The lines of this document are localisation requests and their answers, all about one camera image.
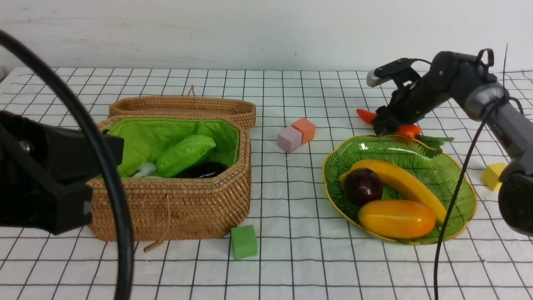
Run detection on yellow foam cube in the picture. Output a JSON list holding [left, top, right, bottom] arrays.
[[481, 162, 507, 192]]

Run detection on green leaf-shaped glass plate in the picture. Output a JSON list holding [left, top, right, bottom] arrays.
[[322, 135, 477, 241]]

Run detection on yellow banana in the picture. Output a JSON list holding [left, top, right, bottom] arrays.
[[339, 160, 447, 225]]

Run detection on black camera cable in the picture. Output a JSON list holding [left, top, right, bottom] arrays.
[[0, 30, 134, 300]]

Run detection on orange foam cube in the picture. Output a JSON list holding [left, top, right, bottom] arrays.
[[291, 117, 316, 145]]

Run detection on purple eggplant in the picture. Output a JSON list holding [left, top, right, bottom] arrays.
[[173, 162, 228, 179]]

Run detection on white radish with leaves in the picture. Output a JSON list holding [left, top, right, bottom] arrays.
[[132, 162, 157, 178]]

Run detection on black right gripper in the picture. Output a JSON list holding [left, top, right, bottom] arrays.
[[371, 77, 451, 135]]

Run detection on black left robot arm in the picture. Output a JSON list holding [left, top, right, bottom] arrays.
[[0, 110, 101, 235]]

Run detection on orange carrot with leaves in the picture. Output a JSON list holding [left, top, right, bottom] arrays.
[[356, 108, 454, 152]]

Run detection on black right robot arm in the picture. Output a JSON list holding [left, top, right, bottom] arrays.
[[366, 49, 533, 237]]

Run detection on green foam cube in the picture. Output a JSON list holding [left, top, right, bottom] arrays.
[[231, 224, 258, 260]]

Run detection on orange yellow mango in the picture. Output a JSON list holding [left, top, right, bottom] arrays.
[[358, 200, 437, 240]]

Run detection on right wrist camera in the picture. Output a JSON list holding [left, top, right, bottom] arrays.
[[366, 57, 421, 89]]

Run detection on pink foam cube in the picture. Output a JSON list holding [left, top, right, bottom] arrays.
[[277, 127, 303, 153]]

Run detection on woven rattan basket lid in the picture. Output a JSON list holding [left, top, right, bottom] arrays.
[[109, 87, 256, 129]]

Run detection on dark purple mangosteen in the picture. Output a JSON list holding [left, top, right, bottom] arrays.
[[341, 168, 384, 206]]

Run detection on woven rattan basket green lining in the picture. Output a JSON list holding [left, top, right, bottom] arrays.
[[85, 115, 252, 243]]

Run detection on light green bitter gourd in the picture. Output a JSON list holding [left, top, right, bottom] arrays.
[[156, 135, 217, 178]]

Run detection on white checkered tablecloth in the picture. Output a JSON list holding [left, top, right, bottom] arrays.
[[0, 67, 532, 300]]

